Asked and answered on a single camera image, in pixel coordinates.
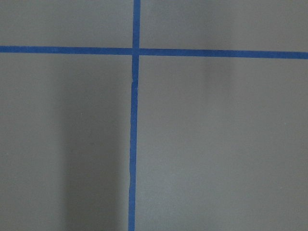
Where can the blue tape line lengthwise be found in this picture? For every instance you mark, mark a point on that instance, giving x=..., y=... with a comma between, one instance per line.
x=134, y=114

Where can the blue tape line crosswise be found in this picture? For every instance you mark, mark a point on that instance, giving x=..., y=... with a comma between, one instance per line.
x=156, y=52

